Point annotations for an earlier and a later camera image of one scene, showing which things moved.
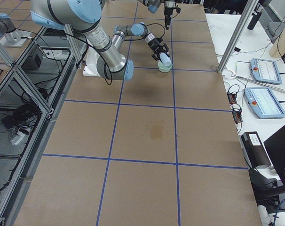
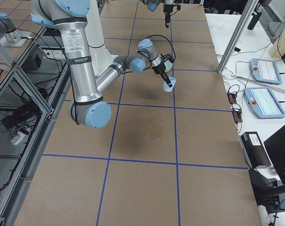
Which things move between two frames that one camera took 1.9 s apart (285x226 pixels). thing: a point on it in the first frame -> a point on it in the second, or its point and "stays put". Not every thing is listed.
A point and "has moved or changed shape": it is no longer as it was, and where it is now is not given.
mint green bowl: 163,68 stays put
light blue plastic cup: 166,60 has moved or changed shape
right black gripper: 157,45 -> 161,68
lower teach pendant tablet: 264,103 stays put
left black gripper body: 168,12 stays put
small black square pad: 237,49 stays put
